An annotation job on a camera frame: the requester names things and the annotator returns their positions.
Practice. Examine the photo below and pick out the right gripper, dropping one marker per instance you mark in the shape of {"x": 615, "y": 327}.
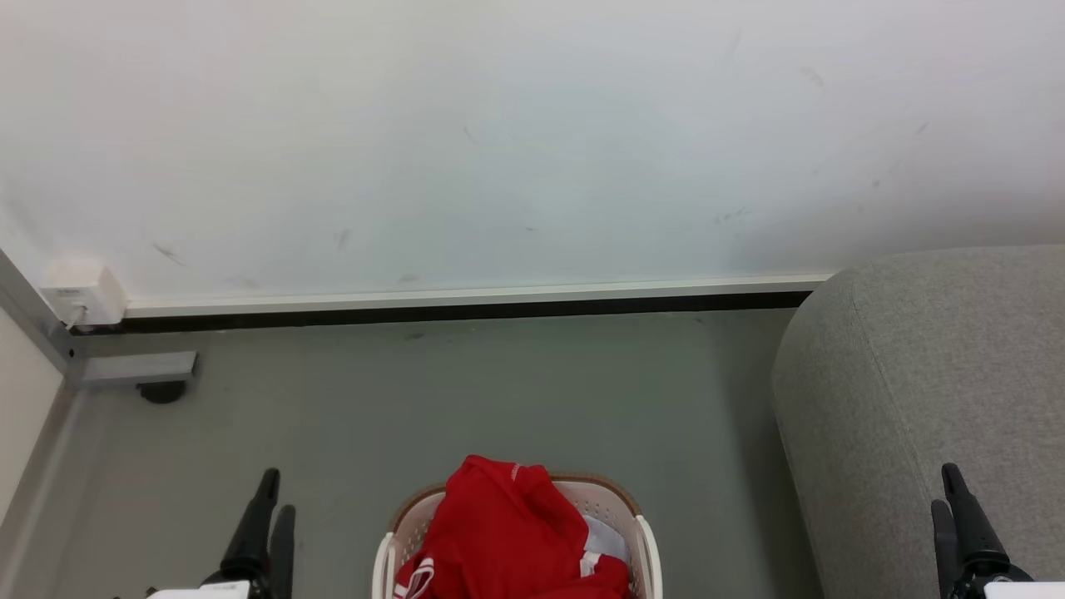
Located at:
{"x": 1011, "y": 586}

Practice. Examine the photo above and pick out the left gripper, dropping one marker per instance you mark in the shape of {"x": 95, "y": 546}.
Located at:
{"x": 225, "y": 589}

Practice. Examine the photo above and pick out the red garment with white stripes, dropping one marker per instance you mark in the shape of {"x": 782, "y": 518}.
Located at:
{"x": 499, "y": 532}

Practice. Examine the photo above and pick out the white perforated laundry basket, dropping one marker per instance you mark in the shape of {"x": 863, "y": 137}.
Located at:
{"x": 620, "y": 503}

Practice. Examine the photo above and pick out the grey fabric sofa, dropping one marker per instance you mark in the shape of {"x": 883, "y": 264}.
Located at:
{"x": 932, "y": 374}

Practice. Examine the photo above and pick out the beige partition panel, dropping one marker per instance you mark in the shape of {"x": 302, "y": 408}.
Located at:
{"x": 25, "y": 399}

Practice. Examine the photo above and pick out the white and black baseboard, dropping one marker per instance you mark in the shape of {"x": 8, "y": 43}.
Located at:
{"x": 466, "y": 301}

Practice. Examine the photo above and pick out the black round frame foot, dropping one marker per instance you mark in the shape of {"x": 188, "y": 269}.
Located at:
{"x": 162, "y": 392}

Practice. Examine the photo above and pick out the white wall socket box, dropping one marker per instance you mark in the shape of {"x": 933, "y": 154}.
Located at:
{"x": 83, "y": 287}

